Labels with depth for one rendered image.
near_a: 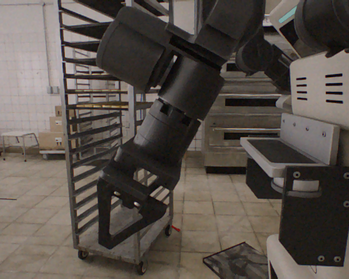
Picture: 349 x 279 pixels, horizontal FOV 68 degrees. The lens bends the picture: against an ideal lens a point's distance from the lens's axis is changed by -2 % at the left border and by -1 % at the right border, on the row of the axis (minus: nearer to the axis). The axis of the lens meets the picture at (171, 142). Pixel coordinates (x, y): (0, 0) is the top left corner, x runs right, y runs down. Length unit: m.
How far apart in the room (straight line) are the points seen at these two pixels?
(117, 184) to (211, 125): 3.30
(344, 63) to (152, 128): 0.31
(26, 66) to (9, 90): 0.54
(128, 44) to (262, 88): 3.37
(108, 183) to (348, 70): 0.36
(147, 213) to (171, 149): 0.07
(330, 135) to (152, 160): 0.28
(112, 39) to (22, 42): 5.14
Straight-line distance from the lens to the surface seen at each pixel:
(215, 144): 3.55
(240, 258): 2.01
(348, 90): 0.46
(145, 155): 0.26
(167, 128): 0.26
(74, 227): 1.88
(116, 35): 0.27
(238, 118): 3.57
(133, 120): 1.41
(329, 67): 0.50
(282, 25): 0.60
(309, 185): 0.43
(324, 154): 0.46
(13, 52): 5.49
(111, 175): 0.24
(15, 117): 5.53
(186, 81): 0.26
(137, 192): 0.23
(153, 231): 2.00
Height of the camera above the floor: 1.15
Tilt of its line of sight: 11 degrees down
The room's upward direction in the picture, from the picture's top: straight up
